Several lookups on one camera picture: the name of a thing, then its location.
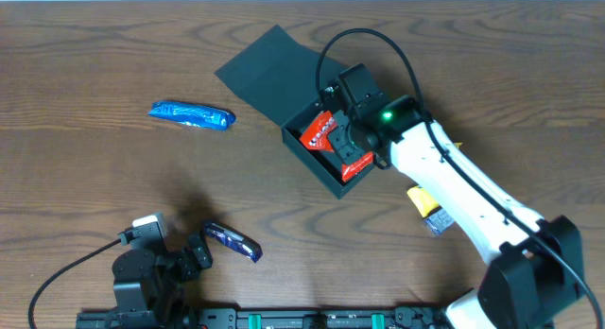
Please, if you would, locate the small blue barcode packet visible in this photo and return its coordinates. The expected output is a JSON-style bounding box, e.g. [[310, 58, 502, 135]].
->
[[423, 207, 455, 236]]

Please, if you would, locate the light blue snack packet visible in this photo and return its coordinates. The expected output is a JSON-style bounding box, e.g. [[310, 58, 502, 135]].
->
[[147, 100, 236, 130]]

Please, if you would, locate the dark blue chocolate bar wrapper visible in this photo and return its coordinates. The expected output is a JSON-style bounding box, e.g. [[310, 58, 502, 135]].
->
[[203, 221, 263, 263]]

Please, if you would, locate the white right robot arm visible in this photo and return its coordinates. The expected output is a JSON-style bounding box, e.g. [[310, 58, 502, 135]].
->
[[321, 93, 604, 328]]

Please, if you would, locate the red Hacks sweets bag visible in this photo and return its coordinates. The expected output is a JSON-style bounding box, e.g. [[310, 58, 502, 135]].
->
[[299, 111, 373, 182]]

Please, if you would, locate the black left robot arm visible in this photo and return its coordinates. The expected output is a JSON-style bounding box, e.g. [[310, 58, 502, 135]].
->
[[107, 234, 213, 329]]

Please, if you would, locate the dark green open gift box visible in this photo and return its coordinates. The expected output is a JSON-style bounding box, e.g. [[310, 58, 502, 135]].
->
[[216, 26, 373, 199]]

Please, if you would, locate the black mounting rail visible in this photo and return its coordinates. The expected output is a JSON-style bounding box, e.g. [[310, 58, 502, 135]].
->
[[75, 306, 452, 329]]

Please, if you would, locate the yellow double snack packet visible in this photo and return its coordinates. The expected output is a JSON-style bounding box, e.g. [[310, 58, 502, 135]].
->
[[406, 140, 464, 219]]

